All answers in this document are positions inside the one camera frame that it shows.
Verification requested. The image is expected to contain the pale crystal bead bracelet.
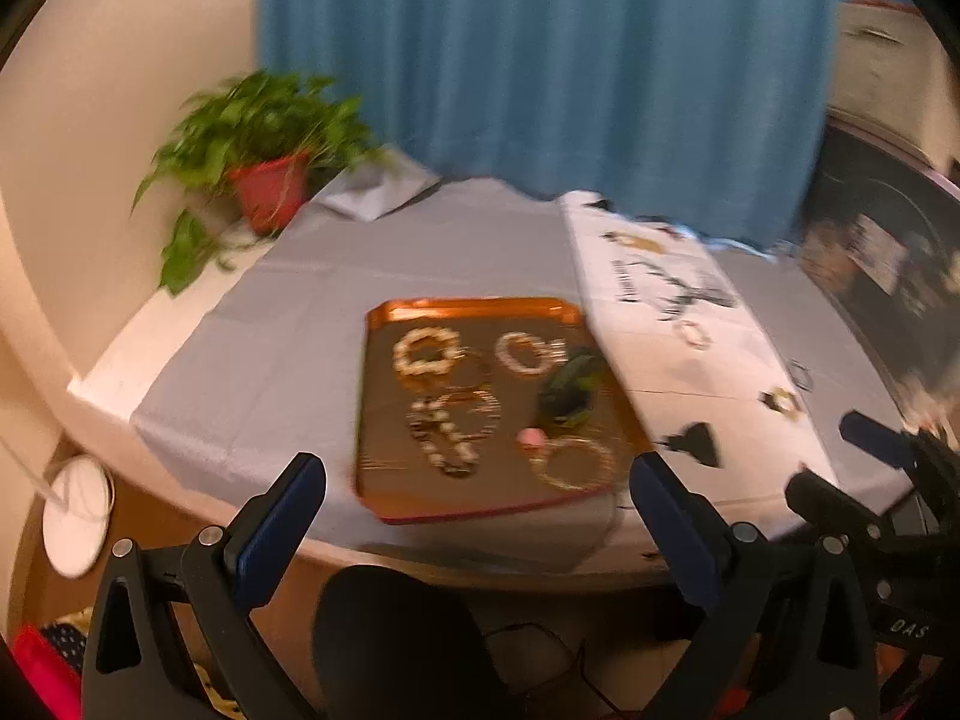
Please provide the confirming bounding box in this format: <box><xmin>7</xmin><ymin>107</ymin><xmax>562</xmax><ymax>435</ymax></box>
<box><xmin>532</xmin><ymin>436</ymin><xmax>617</xmax><ymax>492</ymax></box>

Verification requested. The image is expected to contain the pearl bead string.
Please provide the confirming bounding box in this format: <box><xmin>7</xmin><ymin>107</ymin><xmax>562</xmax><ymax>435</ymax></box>
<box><xmin>495</xmin><ymin>330</ymin><xmax>569</xmax><ymax>376</ymax></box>

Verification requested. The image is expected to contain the white cable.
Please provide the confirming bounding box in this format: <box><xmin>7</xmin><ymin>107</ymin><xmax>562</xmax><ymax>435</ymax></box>
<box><xmin>0</xmin><ymin>439</ymin><xmax>68</xmax><ymax>511</ymax></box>

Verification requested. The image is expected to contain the bead bracelet with dark beads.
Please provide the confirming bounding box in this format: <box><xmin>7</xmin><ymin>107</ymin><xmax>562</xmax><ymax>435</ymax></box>
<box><xmin>407</xmin><ymin>397</ymin><xmax>481</xmax><ymax>481</ymax></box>

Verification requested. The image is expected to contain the red cloth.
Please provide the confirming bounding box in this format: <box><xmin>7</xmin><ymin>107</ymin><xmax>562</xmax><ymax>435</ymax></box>
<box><xmin>11</xmin><ymin>622</ymin><xmax>83</xmax><ymax>720</ymax></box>

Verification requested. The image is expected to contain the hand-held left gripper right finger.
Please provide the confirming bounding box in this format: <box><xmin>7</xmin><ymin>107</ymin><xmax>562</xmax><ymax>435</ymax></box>
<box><xmin>628</xmin><ymin>452</ymin><xmax>882</xmax><ymax>720</ymax></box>

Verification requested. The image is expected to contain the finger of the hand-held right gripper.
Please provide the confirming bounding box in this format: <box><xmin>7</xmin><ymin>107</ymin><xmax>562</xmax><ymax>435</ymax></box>
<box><xmin>784</xmin><ymin>469</ymin><xmax>905</xmax><ymax>565</ymax></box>
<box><xmin>838</xmin><ymin>411</ymin><xmax>923</xmax><ymax>482</ymax></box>

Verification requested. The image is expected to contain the thin silver bangle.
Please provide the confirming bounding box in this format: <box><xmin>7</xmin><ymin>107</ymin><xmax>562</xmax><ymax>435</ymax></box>
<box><xmin>448</xmin><ymin>349</ymin><xmax>497</xmax><ymax>392</ymax></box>

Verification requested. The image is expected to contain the white deer print table runner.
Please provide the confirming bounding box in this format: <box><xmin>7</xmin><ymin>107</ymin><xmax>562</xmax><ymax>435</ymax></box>
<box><xmin>562</xmin><ymin>191</ymin><xmax>841</xmax><ymax>511</ymax></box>

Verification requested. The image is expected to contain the dark dotted cloth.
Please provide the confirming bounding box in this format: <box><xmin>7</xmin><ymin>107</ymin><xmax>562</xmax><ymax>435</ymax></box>
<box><xmin>41</xmin><ymin>611</ymin><xmax>95</xmax><ymax>683</ymax></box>

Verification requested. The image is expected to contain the folded grey sheet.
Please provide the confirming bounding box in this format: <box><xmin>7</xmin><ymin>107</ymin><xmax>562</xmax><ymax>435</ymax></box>
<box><xmin>311</xmin><ymin>161</ymin><xmax>440</xmax><ymax>222</ymax></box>

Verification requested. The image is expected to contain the green plant in red pot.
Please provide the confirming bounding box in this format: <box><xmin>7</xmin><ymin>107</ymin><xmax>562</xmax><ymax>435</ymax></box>
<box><xmin>133</xmin><ymin>71</ymin><xmax>391</xmax><ymax>297</ymax></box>

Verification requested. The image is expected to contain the black chair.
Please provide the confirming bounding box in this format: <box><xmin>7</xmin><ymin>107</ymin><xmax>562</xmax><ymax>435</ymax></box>
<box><xmin>311</xmin><ymin>566</ymin><xmax>511</xmax><ymax>720</ymax></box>

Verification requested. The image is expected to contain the grey tablecloth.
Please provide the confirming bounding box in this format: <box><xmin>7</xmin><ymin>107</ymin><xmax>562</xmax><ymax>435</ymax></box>
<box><xmin>131</xmin><ymin>176</ymin><xmax>908</xmax><ymax>578</ymax></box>

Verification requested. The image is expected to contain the dark green black wristband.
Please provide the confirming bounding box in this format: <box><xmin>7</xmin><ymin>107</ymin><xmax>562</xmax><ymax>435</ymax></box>
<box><xmin>536</xmin><ymin>349</ymin><xmax>608</xmax><ymax>428</ymax></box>

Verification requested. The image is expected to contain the beige fabric storage box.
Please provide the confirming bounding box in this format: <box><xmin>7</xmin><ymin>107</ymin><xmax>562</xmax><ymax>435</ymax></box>
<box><xmin>829</xmin><ymin>0</ymin><xmax>960</xmax><ymax>166</ymax></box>

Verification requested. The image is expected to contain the orange metal tray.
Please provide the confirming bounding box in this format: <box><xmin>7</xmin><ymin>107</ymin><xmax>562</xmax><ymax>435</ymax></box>
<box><xmin>352</xmin><ymin>298</ymin><xmax>650</xmax><ymax>526</ymax></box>

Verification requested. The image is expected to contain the black floor cable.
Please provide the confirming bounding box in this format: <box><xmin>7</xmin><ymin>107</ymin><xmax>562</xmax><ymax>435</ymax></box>
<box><xmin>480</xmin><ymin>619</ymin><xmax>623</xmax><ymax>713</ymax></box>

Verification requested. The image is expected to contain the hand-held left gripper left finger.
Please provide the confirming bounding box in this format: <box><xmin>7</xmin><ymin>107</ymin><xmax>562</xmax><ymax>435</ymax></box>
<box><xmin>81</xmin><ymin>452</ymin><xmax>327</xmax><ymax>720</ymax></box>

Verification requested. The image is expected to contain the blue curtain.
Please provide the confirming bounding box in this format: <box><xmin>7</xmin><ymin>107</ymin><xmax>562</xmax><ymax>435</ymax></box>
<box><xmin>259</xmin><ymin>0</ymin><xmax>845</xmax><ymax>252</ymax></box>

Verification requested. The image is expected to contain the white round disc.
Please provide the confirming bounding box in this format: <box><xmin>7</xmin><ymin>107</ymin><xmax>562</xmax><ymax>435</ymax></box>
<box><xmin>43</xmin><ymin>457</ymin><xmax>113</xmax><ymax>578</ymax></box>

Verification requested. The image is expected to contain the dark plastic storage bin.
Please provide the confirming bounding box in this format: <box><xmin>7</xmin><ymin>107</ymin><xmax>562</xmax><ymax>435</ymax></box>
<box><xmin>795</xmin><ymin>109</ymin><xmax>960</xmax><ymax>421</ymax></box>

